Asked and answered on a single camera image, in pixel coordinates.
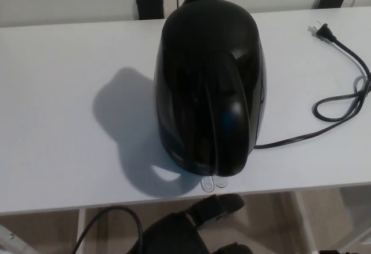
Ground black kettle power cord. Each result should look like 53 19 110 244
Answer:
254 19 371 150

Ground black electric kettle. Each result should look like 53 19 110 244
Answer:
152 0 266 193

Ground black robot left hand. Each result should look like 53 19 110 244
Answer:
127 193 253 254

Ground black robot wrist cable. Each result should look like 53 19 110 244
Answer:
72 205 144 254

